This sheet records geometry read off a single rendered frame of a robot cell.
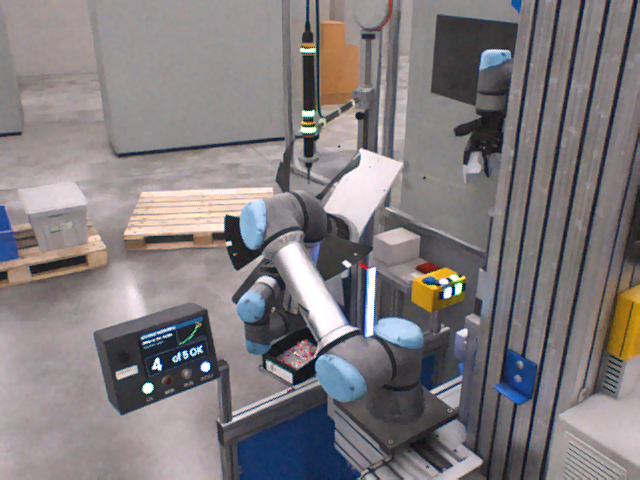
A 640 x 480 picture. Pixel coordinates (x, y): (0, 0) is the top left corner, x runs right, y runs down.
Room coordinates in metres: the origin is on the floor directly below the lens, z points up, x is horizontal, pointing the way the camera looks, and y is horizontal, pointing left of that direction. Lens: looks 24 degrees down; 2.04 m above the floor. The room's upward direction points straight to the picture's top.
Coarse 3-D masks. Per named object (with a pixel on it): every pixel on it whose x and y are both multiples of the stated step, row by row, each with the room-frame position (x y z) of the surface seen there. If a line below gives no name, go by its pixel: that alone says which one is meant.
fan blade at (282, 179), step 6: (288, 150) 2.30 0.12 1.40; (288, 156) 2.28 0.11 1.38; (282, 162) 2.34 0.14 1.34; (288, 162) 2.25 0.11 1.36; (282, 168) 2.32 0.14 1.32; (288, 168) 2.23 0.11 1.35; (282, 174) 2.31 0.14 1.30; (288, 174) 2.20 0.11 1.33; (276, 180) 2.39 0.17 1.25; (282, 180) 2.31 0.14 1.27; (288, 180) 2.19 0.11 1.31; (282, 186) 2.31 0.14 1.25; (288, 186) 2.17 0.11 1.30
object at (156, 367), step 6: (156, 354) 1.24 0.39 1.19; (162, 354) 1.25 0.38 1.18; (150, 360) 1.23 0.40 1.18; (156, 360) 1.23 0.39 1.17; (162, 360) 1.24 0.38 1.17; (150, 366) 1.22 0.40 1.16; (156, 366) 1.23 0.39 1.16; (162, 366) 1.24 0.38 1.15; (150, 372) 1.22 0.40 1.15; (156, 372) 1.22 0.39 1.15
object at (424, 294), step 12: (420, 276) 1.87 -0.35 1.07; (432, 276) 1.87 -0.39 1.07; (444, 276) 1.87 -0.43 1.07; (420, 288) 1.82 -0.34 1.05; (432, 288) 1.78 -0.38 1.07; (444, 288) 1.80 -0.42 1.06; (420, 300) 1.82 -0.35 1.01; (432, 300) 1.78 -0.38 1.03; (444, 300) 1.81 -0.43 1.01; (456, 300) 1.84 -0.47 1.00
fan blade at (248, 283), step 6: (264, 258) 1.98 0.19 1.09; (258, 264) 1.97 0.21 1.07; (264, 264) 1.96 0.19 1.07; (258, 270) 1.95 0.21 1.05; (264, 270) 1.95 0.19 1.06; (252, 276) 1.94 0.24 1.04; (246, 282) 1.93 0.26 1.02; (252, 282) 1.93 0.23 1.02; (240, 288) 1.92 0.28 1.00; (246, 288) 1.92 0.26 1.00; (234, 294) 1.92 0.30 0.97; (240, 294) 1.91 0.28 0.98; (282, 294) 1.89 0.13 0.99; (234, 300) 1.90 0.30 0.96; (276, 300) 1.88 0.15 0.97; (282, 300) 1.88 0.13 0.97; (270, 306) 1.86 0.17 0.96
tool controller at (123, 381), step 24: (168, 312) 1.35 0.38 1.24; (192, 312) 1.32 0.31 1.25; (96, 336) 1.25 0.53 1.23; (120, 336) 1.21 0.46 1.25; (144, 336) 1.24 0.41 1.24; (168, 336) 1.27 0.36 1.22; (192, 336) 1.30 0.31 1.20; (120, 360) 1.18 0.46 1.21; (144, 360) 1.22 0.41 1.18; (168, 360) 1.25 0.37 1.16; (192, 360) 1.28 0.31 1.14; (216, 360) 1.31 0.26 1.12; (120, 384) 1.18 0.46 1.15; (192, 384) 1.26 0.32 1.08; (120, 408) 1.16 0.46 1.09
